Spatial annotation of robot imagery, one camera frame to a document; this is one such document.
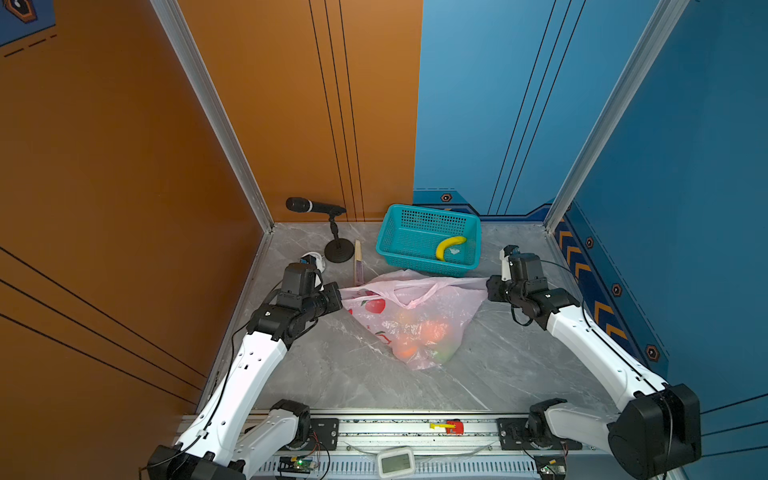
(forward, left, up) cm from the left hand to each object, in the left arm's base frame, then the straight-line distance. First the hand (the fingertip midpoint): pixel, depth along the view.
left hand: (341, 289), depth 77 cm
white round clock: (+23, +13, -18) cm, 31 cm away
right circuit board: (-35, -52, -21) cm, 66 cm away
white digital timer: (-35, -15, -18) cm, 42 cm away
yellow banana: (+32, -32, -17) cm, 48 cm away
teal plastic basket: (+34, -27, -17) cm, 47 cm away
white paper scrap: (+30, -36, -19) cm, 51 cm away
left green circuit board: (-36, +9, -22) cm, 43 cm away
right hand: (+6, -41, -4) cm, 42 cm away
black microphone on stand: (+29, +7, -18) cm, 35 cm away
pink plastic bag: (-6, -21, -5) cm, 22 cm away
